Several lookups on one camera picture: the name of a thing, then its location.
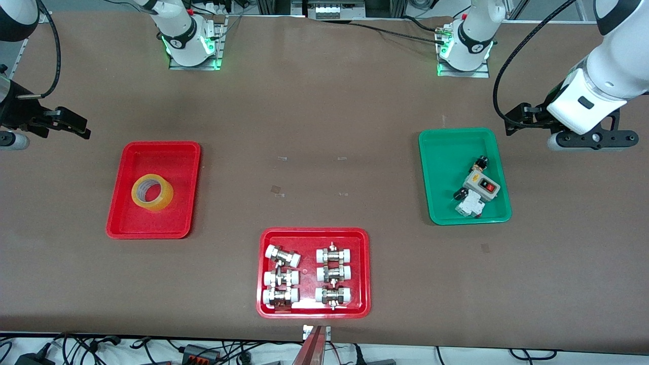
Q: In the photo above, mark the white circuit breaker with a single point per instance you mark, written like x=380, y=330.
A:
x=471, y=207

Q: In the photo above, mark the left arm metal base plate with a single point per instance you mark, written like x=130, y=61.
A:
x=479, y=73

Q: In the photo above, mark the silver metal bracket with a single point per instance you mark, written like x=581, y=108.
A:
x=307, y=332

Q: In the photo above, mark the silver table frame profile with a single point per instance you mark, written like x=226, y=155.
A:
x=22, y=48

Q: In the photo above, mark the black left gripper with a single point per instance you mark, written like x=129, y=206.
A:
x=539, y=114

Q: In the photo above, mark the yellow tape roll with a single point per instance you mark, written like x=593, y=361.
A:
x=167, y=200

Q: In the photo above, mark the green plastic tray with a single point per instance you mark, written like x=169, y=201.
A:
x=446, y=167

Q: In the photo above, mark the black connector box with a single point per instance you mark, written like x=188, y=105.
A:
x=200, y=352

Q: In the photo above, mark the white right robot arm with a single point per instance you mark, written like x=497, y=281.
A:
x=177, y=25

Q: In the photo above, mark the black round buzzer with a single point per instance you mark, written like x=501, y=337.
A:
x=461, y=194

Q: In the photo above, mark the reddish aluminium bar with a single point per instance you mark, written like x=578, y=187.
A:
x=310, y=352

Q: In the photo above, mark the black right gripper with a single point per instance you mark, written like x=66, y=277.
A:
x=20, y=114

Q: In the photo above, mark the white terminal block on rail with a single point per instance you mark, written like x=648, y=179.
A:
x=327, y=10

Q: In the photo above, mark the white capped metal pipe fitting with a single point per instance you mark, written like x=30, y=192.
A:
x=280, y=295
x=281, y=278
x=333, y=255
x=283, y=256
x=333, y=274
x=333, y=295

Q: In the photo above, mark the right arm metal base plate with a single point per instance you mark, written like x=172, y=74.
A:
x=219, y=50

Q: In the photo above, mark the grey switch box red button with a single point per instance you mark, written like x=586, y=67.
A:
x=481, y=185

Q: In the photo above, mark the red plastic tray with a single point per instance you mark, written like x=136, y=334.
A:
x=307, y=243
x=152, y=152

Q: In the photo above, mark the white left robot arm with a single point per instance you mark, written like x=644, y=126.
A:
x=613, y=66

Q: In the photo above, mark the black power adapter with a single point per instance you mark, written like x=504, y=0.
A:
x=33, y=360

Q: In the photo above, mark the small black brass potentiometer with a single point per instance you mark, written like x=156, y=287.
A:
x=480, y=163

